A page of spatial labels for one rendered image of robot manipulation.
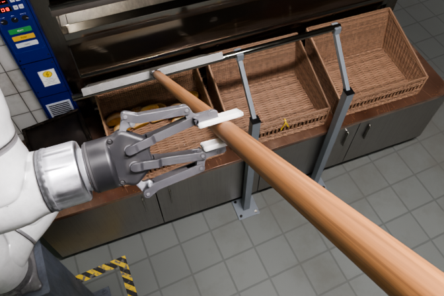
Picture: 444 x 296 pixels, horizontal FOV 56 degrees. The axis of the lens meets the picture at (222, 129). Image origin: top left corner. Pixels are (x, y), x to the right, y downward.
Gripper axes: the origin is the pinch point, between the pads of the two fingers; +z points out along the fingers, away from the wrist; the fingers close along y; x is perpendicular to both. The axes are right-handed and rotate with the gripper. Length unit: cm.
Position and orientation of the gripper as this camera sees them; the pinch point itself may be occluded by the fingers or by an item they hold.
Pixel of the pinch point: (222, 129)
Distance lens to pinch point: 63.4
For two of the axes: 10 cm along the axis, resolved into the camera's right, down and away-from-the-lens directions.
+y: 2.2, 9.4, 2.7
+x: 2.6, 2.1, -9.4
